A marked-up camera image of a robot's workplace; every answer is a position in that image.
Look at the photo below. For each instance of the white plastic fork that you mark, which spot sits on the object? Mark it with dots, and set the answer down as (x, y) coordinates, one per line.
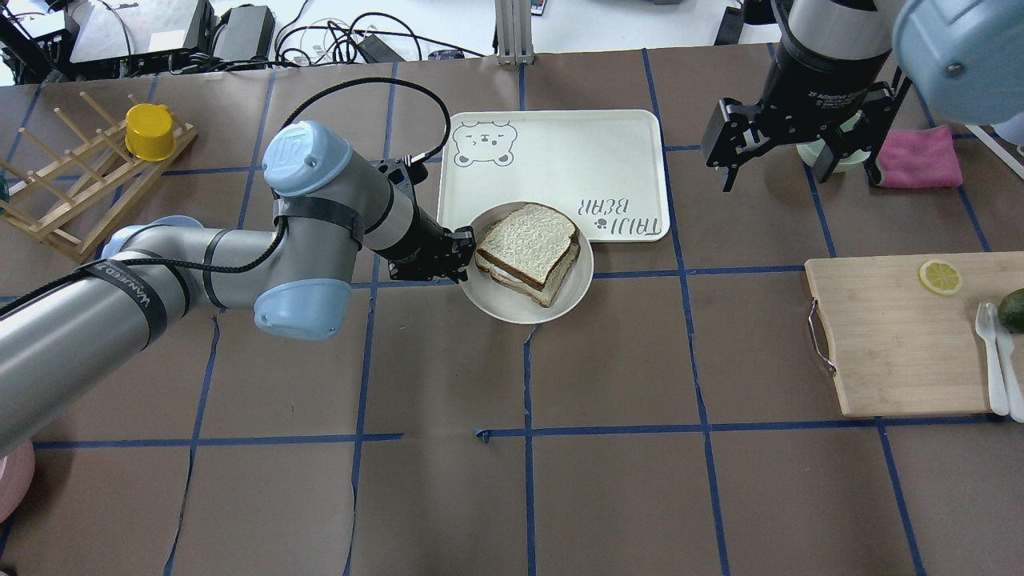
(996, 391)

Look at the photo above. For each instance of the yellow cup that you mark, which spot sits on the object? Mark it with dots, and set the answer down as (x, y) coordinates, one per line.
(149, 133)

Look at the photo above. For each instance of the white wire cup rack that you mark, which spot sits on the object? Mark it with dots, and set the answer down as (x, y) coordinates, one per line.
(1012, 160)

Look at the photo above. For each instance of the pink bowl with ice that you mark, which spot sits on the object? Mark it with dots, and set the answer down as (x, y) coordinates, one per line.
(17, 472)

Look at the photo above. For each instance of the blue bowl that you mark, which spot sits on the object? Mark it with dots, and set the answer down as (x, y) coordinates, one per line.
(123, 235)

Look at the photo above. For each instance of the bread slice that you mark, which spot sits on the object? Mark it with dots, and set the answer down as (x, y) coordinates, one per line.
(529, 244)
(544, 297)

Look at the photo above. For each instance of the white plastic knife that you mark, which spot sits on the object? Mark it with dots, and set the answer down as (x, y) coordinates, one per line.
(1005, 349)

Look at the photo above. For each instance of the cream bear tray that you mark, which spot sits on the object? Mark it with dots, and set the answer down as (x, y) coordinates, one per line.
(603, 168)

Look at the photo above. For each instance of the black power adapter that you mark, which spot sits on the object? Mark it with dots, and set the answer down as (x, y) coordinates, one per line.
(244, 34)

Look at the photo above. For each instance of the pink cloth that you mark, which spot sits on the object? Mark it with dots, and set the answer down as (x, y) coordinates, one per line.
(918, 160)

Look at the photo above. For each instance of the wooden dish rack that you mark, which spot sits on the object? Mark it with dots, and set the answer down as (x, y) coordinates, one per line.
(75, 202)

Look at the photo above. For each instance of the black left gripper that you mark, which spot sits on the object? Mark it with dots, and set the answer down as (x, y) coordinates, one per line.
(422, 238)

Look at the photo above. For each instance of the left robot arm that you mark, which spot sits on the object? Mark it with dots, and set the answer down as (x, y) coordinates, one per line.
(330, 203)

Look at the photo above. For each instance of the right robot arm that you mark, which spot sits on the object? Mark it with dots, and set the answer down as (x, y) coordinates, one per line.
(965, 57)

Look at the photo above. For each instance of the lemon slice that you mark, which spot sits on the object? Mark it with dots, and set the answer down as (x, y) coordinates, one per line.
(940, 277)

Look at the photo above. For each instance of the bread slice under egg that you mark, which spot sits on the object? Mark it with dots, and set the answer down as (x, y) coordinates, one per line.
(544, 297)

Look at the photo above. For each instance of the cream round plate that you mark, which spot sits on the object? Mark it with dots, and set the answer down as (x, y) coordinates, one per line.
(514, 307)

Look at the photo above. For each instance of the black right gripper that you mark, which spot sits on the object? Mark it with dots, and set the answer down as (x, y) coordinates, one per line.
(824, 84)

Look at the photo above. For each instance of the wooden cutting board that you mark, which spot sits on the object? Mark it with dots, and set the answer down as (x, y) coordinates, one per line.
(897, 348)

